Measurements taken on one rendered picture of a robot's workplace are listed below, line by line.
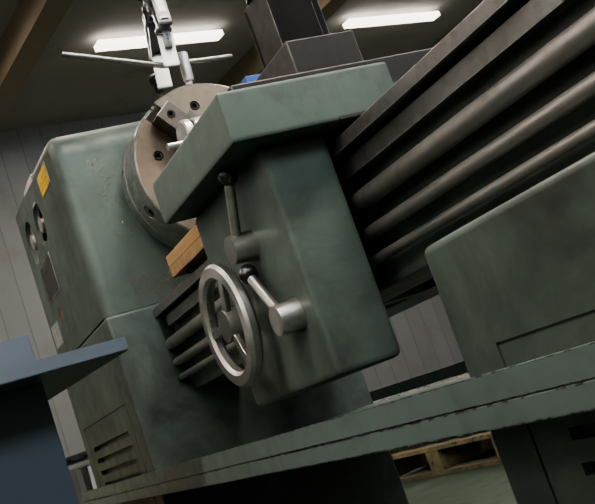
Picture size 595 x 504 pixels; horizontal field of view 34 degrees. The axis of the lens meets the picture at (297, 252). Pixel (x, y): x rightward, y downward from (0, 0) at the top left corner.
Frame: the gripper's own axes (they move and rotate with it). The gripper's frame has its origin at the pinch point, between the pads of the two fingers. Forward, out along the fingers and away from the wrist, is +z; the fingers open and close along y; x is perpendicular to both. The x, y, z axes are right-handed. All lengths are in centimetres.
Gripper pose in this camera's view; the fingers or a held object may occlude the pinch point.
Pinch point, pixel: (166, 67)
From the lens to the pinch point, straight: 202.6
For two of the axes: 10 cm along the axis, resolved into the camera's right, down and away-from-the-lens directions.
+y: 2.5, -2.5, -9.3
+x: 9.4, -1.7, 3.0
